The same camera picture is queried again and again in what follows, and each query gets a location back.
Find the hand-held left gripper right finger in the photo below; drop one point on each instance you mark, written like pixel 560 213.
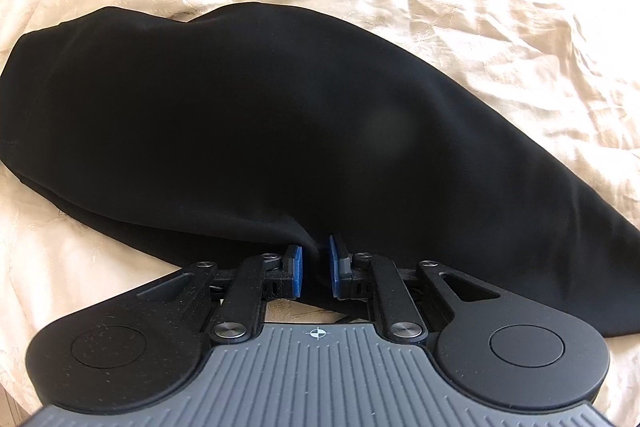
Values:
pixel 334 271

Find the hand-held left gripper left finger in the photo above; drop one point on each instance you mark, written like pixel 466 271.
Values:
pixel 297 271

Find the black pants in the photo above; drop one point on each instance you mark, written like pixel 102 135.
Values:
pixel 280 132

